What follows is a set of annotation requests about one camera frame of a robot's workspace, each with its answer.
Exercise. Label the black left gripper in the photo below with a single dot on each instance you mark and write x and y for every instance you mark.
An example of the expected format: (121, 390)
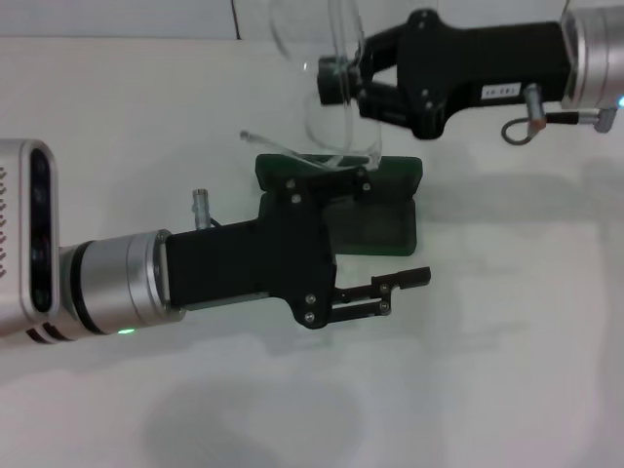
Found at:
(253, 263)

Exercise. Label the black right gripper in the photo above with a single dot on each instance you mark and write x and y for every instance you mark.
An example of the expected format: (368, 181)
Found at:
(463, 68)

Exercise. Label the green glasses case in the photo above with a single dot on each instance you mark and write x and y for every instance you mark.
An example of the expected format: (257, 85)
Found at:
(390, 229)

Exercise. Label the clear white glasses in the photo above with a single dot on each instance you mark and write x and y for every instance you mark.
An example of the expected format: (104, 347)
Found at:
(375, 151)

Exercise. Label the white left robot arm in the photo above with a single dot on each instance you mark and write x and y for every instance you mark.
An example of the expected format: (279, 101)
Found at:
(112, 283)

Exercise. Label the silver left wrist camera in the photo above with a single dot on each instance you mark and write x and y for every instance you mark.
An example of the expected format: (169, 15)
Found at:
(19, 244)

